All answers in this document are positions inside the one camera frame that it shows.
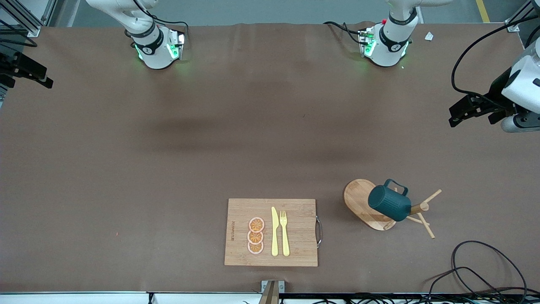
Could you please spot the aluminium frame profile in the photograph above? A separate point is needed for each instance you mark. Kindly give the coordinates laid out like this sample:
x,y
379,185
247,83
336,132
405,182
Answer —
x,y
521,19
25,23

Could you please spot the white table edge rail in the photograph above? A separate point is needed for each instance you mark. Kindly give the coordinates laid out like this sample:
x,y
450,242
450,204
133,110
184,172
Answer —
x,y
84,298

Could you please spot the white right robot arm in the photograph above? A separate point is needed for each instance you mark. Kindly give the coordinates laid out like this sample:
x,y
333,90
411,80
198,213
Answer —
x,y
154,46

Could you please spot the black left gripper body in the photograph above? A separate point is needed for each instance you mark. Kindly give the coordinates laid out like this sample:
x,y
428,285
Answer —
x,y
498,90

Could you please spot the yellow plastic fork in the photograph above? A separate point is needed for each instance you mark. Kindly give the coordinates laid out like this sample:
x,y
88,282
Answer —
x,y
284,236

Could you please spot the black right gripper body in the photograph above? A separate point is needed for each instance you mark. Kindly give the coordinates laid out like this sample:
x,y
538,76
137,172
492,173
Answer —
x,y
12,64

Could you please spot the yellow plastic knife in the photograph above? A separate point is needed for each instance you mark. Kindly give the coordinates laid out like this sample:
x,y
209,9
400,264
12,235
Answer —
x,y
274,232

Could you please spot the metal table edge bracket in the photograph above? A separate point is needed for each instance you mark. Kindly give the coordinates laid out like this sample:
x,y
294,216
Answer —
x,y
272,291

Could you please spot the wooden mug tree stand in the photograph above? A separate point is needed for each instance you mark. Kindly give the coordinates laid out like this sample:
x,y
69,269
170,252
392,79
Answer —
x,y
358,202

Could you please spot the teal cup with yellow inside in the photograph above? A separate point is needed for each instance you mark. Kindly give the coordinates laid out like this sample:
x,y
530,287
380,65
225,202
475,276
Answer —
x,y
388,204

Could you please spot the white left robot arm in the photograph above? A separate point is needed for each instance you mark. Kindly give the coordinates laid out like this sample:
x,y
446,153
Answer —
x,y
390,44

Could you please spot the orange slice toy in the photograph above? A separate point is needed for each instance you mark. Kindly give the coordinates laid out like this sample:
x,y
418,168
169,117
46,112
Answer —
x,y
256,224
255,248
255,237

